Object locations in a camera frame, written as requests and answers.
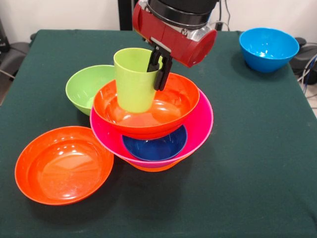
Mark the black equipment box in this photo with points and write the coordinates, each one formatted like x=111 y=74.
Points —
x=3 y=37

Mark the small dark blue bowl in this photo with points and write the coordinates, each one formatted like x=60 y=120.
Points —
x=156 y=148

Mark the large orange bowl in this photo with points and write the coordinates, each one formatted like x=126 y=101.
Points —
x=153 y=168

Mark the dark green table cloth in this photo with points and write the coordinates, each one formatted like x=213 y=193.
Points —
x=247 y=173

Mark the red-orange bowl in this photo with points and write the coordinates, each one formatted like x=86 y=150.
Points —
x=64 y=166
x=178 y=99

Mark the large pink bowl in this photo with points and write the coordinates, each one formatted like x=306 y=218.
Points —
x=200 y=119

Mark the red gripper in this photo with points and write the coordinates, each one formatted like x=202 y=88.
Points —
x=173 y=39

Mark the light blue bowl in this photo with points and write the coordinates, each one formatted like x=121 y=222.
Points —
x=268 y=49

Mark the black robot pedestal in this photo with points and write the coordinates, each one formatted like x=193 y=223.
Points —
x=125 y=17

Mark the light green cup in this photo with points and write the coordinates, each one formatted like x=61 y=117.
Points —
x=133 y=91

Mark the black pedestal foot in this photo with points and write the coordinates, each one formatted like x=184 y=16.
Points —
x=12 y=57
x=305 y=54

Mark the green bowl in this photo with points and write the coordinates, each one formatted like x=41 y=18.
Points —
x=81 y=89

